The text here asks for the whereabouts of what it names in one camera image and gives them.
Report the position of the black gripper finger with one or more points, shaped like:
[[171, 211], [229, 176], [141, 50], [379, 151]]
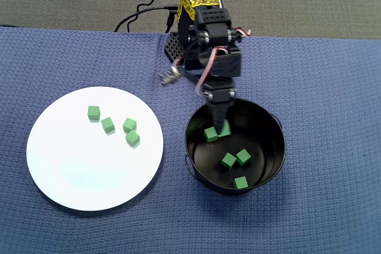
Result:
[[221, 111]]

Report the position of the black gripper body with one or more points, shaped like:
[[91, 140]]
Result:
[[221, 94]]

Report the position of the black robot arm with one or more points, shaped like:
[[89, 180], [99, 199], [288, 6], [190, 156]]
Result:
[[212, 16]]

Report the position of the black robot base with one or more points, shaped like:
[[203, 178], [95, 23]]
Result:
[[172, 47]]

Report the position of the white round plate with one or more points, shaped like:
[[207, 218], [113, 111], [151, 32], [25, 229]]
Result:
[[89, 176]]

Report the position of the black metal bucket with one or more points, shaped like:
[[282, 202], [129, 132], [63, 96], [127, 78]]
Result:
[[268, 135]]

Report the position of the blue woven cloth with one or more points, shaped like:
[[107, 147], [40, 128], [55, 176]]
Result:
[[297, 87]]

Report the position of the camera circuit board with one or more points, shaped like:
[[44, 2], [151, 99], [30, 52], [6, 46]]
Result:
[[171, 75]]

